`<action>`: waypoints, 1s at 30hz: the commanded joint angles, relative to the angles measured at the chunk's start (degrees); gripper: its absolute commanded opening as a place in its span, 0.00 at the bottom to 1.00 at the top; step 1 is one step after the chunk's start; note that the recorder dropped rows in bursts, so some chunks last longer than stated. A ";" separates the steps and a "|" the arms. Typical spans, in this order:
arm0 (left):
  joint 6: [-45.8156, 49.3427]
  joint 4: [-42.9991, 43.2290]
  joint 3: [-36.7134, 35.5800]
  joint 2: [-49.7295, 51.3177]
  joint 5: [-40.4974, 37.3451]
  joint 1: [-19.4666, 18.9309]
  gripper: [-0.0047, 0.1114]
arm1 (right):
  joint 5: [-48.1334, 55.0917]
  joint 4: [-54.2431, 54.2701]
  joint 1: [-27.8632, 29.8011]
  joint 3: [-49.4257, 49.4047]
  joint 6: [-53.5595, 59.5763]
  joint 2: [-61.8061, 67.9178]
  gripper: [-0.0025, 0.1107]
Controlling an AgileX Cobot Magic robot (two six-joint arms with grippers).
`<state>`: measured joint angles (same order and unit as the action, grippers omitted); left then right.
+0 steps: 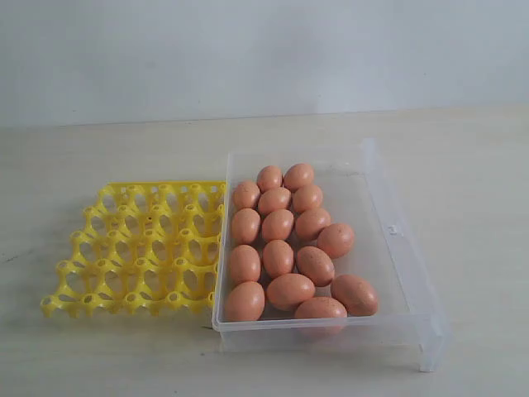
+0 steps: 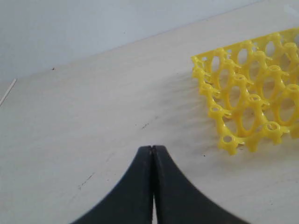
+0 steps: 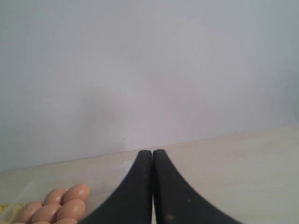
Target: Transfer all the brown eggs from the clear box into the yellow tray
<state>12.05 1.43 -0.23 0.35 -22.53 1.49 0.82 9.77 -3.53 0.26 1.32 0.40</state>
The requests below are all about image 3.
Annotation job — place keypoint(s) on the brown egg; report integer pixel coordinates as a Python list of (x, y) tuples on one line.
[(72, 209), (55, 196), (79, 191), (27, 212), (66, 221), (46, 213)]

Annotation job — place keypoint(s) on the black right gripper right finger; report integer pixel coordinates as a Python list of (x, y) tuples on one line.
[(176, 202)]

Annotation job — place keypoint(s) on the yellow plastic egg tray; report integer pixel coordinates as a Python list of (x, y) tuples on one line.
[(11, 210)]

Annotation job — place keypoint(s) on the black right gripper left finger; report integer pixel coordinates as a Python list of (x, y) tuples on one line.
[(131, 202)]

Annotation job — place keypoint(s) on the clear plastic bin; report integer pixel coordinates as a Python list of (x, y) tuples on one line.
[(35, 191)]

